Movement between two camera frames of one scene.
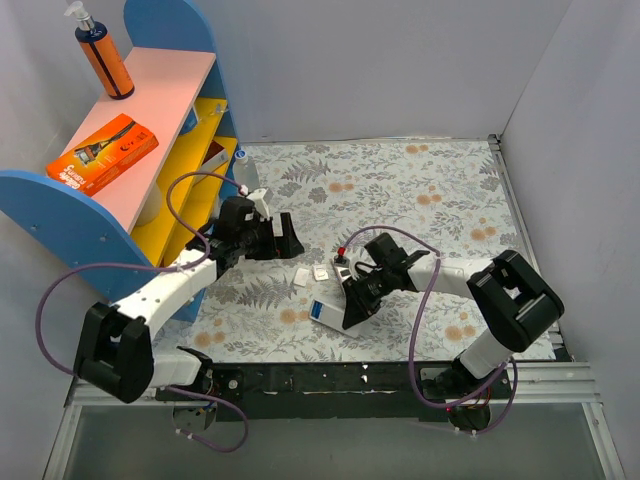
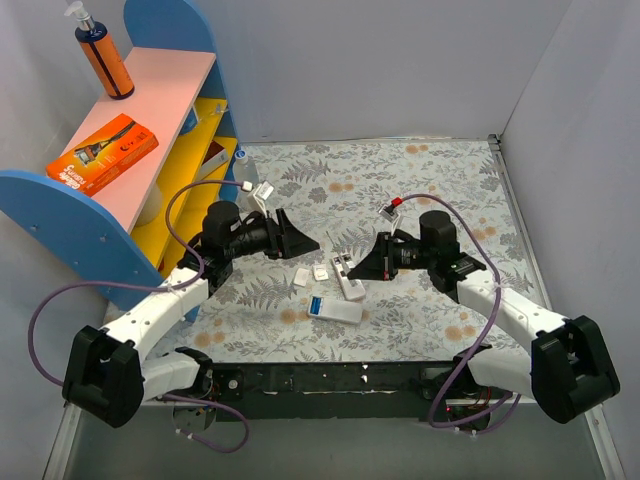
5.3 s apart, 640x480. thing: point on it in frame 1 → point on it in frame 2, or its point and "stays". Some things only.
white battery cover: [301, 276] stays
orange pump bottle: [92, 36] stays
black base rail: [334, 391] stays
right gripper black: [361, 293] → [388, 255]
